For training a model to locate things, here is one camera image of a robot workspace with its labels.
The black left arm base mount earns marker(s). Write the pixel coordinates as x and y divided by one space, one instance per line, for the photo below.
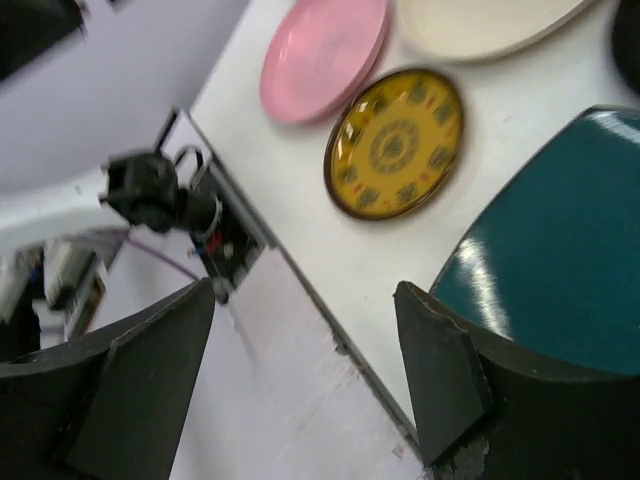
237 240

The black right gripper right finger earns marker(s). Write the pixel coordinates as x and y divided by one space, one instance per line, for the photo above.
486 407

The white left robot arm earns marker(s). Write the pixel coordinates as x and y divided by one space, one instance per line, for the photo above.
141 188

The black round plate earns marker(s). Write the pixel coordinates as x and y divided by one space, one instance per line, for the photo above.
625 42

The yellow patterned round plate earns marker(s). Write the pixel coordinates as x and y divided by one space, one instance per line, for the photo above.
395 144

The teal square plate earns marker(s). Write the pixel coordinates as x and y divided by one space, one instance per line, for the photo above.
552 263

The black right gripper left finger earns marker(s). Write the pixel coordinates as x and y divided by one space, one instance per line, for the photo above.
112 403

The cream white round plate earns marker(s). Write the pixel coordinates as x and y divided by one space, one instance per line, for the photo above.
458 31

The pink round plate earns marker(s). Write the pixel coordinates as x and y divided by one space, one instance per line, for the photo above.
319 55

